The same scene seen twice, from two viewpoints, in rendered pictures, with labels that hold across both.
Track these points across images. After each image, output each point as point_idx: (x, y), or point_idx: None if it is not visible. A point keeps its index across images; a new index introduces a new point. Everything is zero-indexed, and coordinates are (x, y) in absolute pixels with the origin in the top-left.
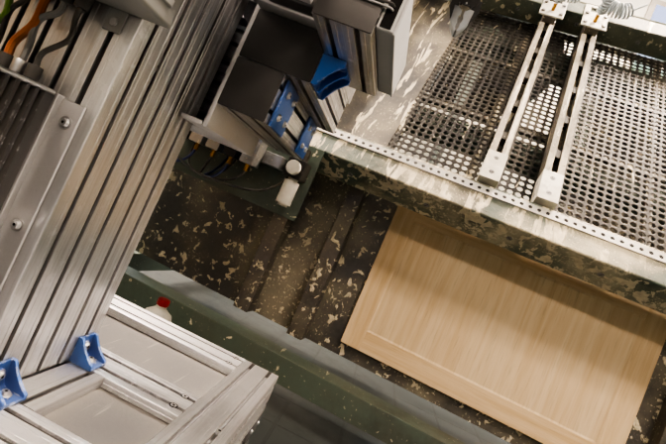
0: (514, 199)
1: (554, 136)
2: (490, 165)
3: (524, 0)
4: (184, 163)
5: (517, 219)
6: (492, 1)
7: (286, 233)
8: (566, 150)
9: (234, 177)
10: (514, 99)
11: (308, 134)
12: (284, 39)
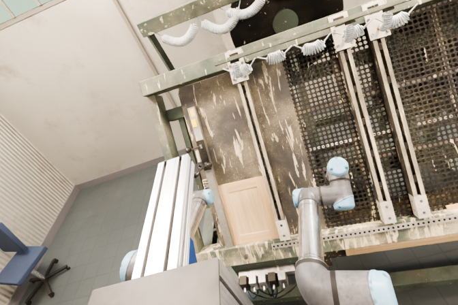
0: (408, 224)
1: (406, 167)
2: (386, 214)
3: (317, 39)
4: (262, 297)
5: (416, 233)
6: (293, 48)
7: None
8: (418, 173)
9: (284, 289)
10: (369, 152)
11: None
12: None
